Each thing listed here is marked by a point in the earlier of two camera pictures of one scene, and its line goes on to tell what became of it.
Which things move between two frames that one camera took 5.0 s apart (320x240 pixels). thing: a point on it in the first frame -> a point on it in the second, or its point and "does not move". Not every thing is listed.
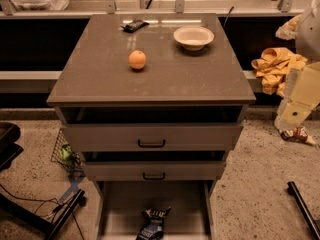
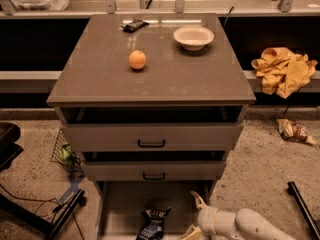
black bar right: (293, 190) does not move
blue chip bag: (152, 228) does not move
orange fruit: (137, 59) does not move
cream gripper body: (309, 37) -> (206, 218)
